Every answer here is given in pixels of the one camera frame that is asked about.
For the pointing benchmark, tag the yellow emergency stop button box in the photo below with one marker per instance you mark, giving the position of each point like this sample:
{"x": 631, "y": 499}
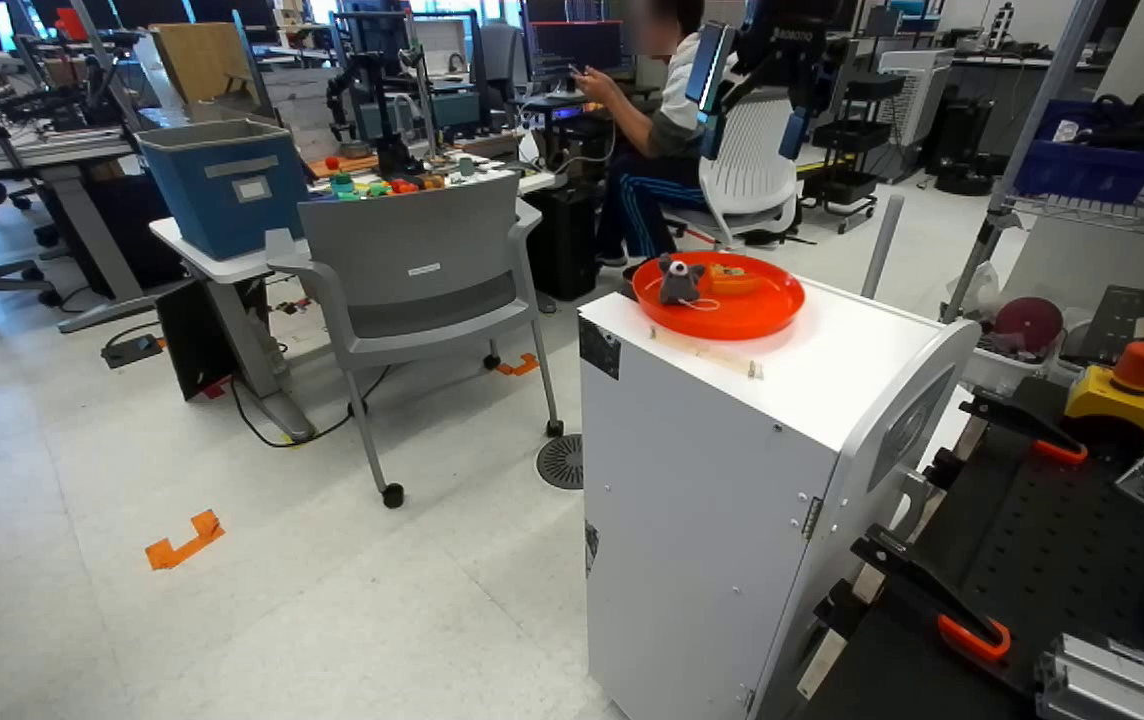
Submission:
{"x": 1119, "y": 401}

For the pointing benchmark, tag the white desk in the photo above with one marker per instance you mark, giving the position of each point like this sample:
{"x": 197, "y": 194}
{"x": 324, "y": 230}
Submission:
{"x": 216, "y": 267}

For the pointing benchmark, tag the seated person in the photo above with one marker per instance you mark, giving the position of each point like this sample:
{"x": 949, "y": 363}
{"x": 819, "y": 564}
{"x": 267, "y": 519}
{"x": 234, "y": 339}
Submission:
{"x": 678, "y": 120}

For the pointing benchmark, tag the blue storage bin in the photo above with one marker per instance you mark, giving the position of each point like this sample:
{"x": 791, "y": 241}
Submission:
{"x": 216, "y": 184}

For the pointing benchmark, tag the black computer tower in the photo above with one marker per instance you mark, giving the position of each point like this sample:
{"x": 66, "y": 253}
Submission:
{"x": 197, "y": 341}

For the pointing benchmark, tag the white office chair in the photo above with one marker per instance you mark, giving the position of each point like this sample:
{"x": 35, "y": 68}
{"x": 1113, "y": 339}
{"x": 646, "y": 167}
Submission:
{"x": 755, "y": 182}

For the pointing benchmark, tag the pizza slice toy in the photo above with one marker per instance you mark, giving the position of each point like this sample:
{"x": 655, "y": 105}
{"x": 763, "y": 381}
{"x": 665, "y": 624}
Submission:
{"x": 732, "y": 282}

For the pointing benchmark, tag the orange round plate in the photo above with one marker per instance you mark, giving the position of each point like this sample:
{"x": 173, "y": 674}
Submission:
{"x": 732, "y": 317}

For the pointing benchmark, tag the aluminium extrusion rail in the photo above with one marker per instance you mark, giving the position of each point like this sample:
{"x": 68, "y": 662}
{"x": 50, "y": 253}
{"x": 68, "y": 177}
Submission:
{"x": 1105, "y": 684}

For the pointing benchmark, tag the white cube box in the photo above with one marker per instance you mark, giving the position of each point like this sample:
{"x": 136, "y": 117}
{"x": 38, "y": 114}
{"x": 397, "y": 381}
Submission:
{"x": 706, "y": 534}

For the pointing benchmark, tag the metal rack post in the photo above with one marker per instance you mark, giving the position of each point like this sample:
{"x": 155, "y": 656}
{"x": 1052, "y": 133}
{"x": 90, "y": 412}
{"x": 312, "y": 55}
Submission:
{"x": 997, "y": 214}

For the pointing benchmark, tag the grey rat plush toy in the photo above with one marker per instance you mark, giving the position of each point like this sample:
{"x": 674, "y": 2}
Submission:
{"x": 680, "y": 287}

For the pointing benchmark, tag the blue plastic crate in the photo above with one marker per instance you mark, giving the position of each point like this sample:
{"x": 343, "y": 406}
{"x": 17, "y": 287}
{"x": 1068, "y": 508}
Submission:
{"x": 1077, "y": 167}

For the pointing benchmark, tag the round grey grille disc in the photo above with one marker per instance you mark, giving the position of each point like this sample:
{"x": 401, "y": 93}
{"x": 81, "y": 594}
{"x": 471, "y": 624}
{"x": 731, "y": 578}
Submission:
{"x": 558, "y": 463}

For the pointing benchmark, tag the black power adapter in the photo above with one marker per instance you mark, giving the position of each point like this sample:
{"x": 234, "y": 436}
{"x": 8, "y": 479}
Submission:
{"x": 135, "y": 351}

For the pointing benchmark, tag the grey plastic wheeled chair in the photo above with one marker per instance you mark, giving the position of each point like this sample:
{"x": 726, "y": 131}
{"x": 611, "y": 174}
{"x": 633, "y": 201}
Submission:
{"x": 412, "y": 253}

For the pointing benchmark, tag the grey desk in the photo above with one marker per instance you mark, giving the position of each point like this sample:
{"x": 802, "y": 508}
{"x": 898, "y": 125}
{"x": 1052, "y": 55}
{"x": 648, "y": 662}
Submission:
{"x": 78, "y": 225}

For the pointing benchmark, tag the black trash bin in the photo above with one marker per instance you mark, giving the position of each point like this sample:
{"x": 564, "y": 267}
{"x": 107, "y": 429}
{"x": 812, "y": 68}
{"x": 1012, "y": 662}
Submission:
{"x": 564, "y": 244}

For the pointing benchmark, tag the brown cardboard sheet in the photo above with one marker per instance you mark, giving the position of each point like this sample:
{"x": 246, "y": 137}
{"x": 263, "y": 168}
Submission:
{"x": 204, "y": 67}

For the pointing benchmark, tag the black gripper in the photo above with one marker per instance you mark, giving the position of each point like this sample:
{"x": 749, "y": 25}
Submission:
{"x": 793, "y": 55}

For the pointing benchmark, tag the grey metal pole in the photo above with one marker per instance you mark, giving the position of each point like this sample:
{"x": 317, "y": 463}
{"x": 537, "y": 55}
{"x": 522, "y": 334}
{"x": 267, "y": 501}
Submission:
{"x": 883, "y": 244}

